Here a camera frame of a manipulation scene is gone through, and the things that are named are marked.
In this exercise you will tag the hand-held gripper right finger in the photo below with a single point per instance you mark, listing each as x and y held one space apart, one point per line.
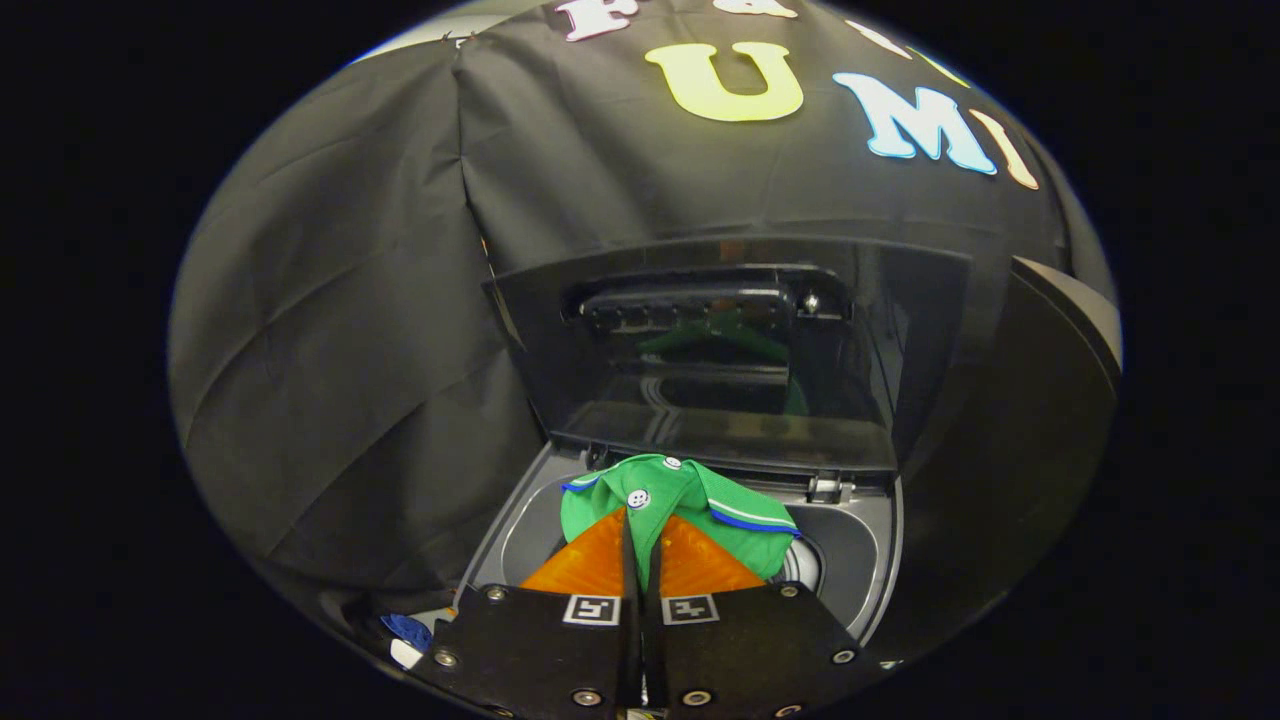
740 650

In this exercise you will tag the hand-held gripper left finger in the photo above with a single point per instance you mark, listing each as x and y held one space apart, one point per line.
540 650

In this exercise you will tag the green polo shirt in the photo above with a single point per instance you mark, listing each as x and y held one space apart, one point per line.
740 505

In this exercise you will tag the dark glass washing machine lid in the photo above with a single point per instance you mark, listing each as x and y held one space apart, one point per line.
600 390

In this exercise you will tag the small blue object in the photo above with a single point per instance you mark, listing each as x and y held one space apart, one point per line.
408 630

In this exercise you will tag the black backdrop cloth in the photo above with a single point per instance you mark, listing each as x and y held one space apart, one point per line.
350 300

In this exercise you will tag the beige cabinet with black frame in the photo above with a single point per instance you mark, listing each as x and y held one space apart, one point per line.
1000 480

